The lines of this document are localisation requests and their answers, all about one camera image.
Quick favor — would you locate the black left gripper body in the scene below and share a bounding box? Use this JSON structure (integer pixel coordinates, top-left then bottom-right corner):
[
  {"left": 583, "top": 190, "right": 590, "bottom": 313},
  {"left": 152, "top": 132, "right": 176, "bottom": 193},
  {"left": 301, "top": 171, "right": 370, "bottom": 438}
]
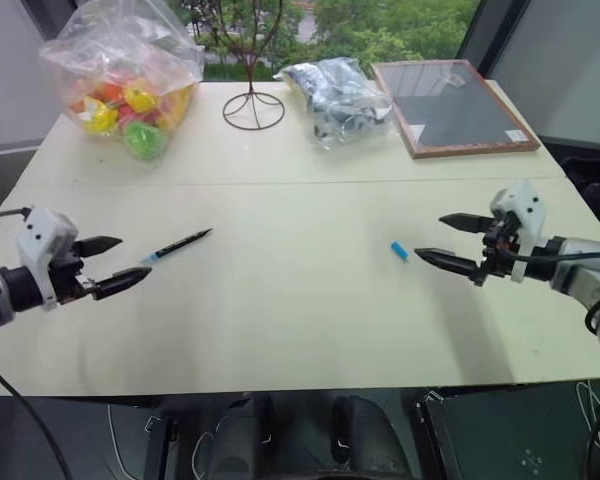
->
[{"left": 48, "top": 242, "right": 97, "bottom": 306}]

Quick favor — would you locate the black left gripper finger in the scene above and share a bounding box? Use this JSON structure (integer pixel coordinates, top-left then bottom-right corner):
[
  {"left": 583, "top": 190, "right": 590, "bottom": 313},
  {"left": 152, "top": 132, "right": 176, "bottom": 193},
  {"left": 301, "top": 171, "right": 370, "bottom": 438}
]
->
[
  {"left": 91, "top": 266, "right": 154, "bottom": 302},
  {"left": 74, "top": 236, "right": 124, "bottom": 259}
]

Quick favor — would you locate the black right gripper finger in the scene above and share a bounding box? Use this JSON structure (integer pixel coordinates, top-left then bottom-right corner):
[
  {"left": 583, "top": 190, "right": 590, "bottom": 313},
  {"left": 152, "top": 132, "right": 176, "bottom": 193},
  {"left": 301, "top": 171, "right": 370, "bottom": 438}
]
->
[
  {"left": 413, "top": 247, "right": 486, "bottom": 288},
  {"left": 438, "top": 212, "right": 495, "bottom": 235}
]

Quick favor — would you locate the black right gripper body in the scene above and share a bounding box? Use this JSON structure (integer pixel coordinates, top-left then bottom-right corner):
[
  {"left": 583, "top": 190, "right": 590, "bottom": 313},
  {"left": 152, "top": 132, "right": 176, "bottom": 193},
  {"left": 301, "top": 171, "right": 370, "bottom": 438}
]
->
[{"left": 479, "top": 212, "right": 524, "bottom": 281}]

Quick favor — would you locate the black and blue pen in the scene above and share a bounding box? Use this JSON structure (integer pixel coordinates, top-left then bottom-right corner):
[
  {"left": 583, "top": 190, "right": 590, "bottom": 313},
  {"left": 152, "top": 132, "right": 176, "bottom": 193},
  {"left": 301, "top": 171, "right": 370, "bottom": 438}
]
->
[{"left": 139, "top": 227, "right": 214, "bottom": 265}]

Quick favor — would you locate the wooden framed black board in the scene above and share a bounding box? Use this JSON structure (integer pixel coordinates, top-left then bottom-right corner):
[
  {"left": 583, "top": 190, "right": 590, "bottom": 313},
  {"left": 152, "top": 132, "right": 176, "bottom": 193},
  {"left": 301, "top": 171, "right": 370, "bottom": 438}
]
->
[{"left": 369, "top": 58, "right": 541, "bottom": 161}]

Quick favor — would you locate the clear bag of colourful toys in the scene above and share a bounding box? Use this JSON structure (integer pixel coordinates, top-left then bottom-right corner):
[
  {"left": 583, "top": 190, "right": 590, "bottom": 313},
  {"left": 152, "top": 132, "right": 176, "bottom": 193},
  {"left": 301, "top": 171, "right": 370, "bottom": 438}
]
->
[{"left": 38, "top": 0, "right": 205, "bottom": 164}]

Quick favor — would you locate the clear bag of black parts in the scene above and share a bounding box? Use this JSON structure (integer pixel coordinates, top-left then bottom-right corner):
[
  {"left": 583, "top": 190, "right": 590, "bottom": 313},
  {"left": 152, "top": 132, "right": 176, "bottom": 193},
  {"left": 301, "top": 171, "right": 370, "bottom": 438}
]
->
[{"left": 272, "top": 56, "right": 394, "bottom": 151}]

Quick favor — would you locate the dark rounded right robot foot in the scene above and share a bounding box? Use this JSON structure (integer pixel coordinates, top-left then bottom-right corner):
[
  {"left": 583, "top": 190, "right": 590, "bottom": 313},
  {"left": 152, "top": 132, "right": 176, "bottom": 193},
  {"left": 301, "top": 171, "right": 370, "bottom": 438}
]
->
[{"left": 329, "top": 393, "right": 411, "bottom": 480}]

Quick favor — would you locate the dark rounded robot foot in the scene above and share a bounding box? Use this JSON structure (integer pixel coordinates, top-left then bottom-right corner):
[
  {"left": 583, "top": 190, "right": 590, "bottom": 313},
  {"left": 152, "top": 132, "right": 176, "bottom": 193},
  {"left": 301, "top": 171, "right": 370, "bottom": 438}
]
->
[
  {"left": 212, "top": 393, "right": 276, "bottom": 480},
  {"left": 329, "top": 393, "right": 411, "bottom": 480}
]

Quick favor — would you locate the dark rounded left robot foot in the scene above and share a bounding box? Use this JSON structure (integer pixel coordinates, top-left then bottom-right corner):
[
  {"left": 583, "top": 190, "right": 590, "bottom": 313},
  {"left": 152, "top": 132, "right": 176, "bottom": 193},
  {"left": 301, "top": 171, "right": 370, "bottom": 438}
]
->
[{"left": 212, "top": 393, "right": 276, "bottom": 480}]

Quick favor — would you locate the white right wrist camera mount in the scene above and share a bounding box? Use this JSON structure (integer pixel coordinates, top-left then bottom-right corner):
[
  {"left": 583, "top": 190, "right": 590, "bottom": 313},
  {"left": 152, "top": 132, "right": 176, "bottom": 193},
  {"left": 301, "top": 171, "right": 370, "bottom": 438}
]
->
[{"left": 488, "top": 179, "right": 551, "bottom": 284}]

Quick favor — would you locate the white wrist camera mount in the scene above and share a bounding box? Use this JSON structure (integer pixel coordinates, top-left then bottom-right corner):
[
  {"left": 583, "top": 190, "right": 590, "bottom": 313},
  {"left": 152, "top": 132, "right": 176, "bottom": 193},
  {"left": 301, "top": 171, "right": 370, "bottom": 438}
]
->
[
  {"left": 488, "top": 179, "right": 551, "bottom": 284},
  {"left": 15, "top": 206, "right": 79, "bottom": 311}
]

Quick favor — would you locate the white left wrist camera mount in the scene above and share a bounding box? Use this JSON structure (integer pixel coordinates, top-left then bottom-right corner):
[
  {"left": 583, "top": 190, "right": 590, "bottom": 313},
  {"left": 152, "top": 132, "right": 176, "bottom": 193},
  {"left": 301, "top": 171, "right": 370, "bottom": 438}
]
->
[{"left": 15, "top": 206, "right": 79, "bottom": 311}]

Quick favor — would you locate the white cable on floor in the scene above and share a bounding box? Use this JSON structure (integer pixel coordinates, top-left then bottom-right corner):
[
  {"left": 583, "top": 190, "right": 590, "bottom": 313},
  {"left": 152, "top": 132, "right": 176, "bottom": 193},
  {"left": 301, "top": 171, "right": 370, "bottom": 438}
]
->
[
  {"left": 574, "top": 379, "right": 600, "bottom": 432},
  {"left": 107, "top": 403, "right": 136, "bottom": 480}
]

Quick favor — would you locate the rusty wire stand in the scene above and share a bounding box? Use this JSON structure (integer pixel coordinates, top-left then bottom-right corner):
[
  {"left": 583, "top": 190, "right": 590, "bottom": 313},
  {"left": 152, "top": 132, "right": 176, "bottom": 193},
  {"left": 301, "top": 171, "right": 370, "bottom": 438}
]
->
[{"left": 207, "top": 0, "right": 287, "bottom": 131}]

